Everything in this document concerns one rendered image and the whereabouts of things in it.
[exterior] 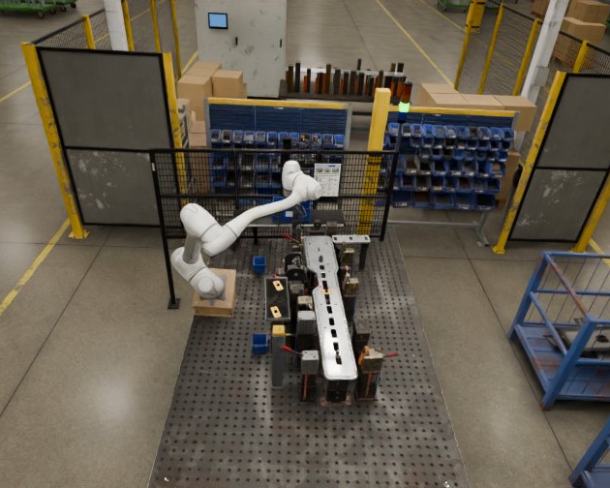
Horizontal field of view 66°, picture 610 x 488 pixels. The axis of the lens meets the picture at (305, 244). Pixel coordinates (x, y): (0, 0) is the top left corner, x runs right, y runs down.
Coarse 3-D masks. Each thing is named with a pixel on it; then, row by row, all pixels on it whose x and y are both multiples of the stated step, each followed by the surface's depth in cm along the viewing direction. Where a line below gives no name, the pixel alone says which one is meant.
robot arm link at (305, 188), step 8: (304, 176) 262; (296, 184) 260; (304, 184) 258; (312, 184) 257; (296, 192) 258; (304, 192) 257; (312, 192) 256; (320, 192) 259; (280, 200) 260; (288, 200) 258; (296, 200) 259; (304, 200) 261; (256, 208) 261; (264, 208) 260; (272, 208) 259; (280, 208) 259; (240, 216) 261; (248, 216) 261; (256, 216) 261; (232, 224) 258; (240, 224) 259; (248, 224) 264; (240, 232) 260
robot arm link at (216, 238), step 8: (216, 224) 257; (208, 232) 253; (216, 232) 254; (224, 232) 255; (232, 232) 256; (208, 240) 253; (216, 240) 253; (224, 240) 254; (232, 240) 258; (208, 248) 253; (216, 248) 253; (224, 248) 256
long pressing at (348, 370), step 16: (304, 240) 358; (320, 240) 359; (320, 272) 327; (336, 272) 329; (320, 288) 314; (336, 288) 314; (336, 304) 301; (320, 320) 288; (336, 320) 289; (320, 336) 277; (320, 352) 267; (352, 352) 268; (336, 368) 258; (352, 368) 259
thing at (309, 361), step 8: (304, 352) 258; (312, 352) 259; (304, 360) 255; (312, 360) 255; (304, 368) 259; (312, 368) 260; (304, 376) 263; (312, 376) 264; (304, 384) 268; (312, 384) 268; (304, 392) 271; (312, 392) 271; (304, 400) 274; (312, 400) 275
